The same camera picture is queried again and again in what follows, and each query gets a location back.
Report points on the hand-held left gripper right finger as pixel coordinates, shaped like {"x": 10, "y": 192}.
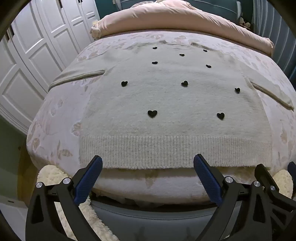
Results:
{"x": 208, "y": 180}

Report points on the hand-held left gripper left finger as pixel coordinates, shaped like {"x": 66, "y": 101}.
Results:
{"x": 89, "y": 178}

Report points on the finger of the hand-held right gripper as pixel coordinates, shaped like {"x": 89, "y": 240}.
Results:
{"x": 292, "y": 166}
{"x": 268, "y": 176}

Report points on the white sweater with black hearts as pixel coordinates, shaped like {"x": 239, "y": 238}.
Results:
{"x": 161, "y": 129}

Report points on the fluffy cream rug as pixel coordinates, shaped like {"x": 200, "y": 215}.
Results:
{"x": 50, "y": 173}

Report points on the white panelled wardrobe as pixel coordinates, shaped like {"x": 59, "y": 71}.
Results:
{"x": 34, "y": 58}

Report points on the blue striped curtain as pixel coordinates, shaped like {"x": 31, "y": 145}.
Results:
{"x": 272, "y": 23}

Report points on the small plush toy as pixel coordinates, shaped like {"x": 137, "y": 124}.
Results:
{"x": 244, "y": 22}

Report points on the pink duvet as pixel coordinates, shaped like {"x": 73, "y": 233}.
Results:
{"x": 161, "y": 20}

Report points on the teal upholstered headboard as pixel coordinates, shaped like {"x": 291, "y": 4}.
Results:
{"x": 215, "y": 10}

